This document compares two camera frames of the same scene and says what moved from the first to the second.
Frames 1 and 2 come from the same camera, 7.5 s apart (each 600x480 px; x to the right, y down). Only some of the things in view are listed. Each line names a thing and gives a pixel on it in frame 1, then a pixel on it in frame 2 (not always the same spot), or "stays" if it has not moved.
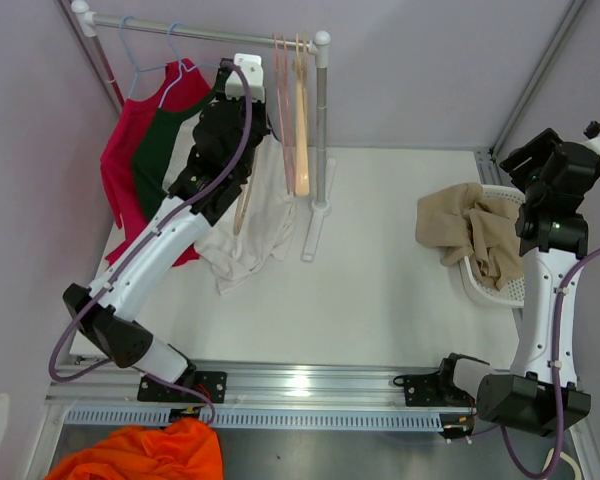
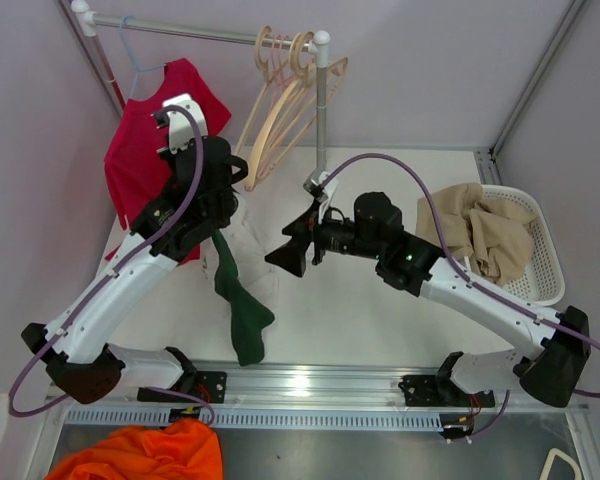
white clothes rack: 318,44 stays
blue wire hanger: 131,58 stays
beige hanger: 301,121 -> 314,84
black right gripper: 539,150 -> 292,255
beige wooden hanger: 242,205 -> 265,65
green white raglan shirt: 249,236 -> 249,318
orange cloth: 183,450 stays
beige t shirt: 460,220 stays
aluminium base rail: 105,397 stays
